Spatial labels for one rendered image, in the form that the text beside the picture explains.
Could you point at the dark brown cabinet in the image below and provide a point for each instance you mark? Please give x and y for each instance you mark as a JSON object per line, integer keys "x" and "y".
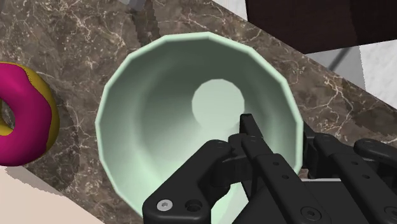
{"x": 304, "y": 21}

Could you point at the grey object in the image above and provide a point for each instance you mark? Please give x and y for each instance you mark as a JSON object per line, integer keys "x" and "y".
{"x": 131, "y": 2}

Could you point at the pale green cup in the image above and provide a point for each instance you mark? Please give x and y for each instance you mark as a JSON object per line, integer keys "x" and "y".
{"x": 149, "y": 124}

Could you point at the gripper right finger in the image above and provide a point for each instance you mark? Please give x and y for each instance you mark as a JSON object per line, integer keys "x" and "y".
{"x": 356, "y": 173}

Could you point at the pink frosted donut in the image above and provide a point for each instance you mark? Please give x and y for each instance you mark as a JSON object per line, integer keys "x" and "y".
{"x": 28, "y": 118}

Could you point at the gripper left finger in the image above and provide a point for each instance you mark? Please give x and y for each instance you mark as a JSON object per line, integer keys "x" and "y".
{"x": 186, "y": 192}

